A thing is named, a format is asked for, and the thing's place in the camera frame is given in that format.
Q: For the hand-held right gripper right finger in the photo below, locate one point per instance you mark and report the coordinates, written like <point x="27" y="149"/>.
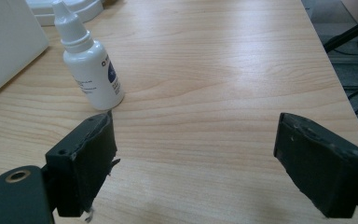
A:
<point x="321" y="168"/>

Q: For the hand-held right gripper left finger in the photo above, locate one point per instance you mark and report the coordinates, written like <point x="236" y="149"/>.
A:
<point x="84" y="168"/>

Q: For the white dropper bottle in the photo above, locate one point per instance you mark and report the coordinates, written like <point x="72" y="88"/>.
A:
<point x="88" y="67"/>

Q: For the black metal stand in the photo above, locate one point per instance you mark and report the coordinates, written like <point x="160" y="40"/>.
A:
<point x="349" y="32"/>

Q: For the white box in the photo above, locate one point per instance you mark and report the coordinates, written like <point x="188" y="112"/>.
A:
<point x="3" y="43"/>

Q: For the white round base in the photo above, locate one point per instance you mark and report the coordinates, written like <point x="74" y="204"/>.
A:
<point x="71" y="9"/>

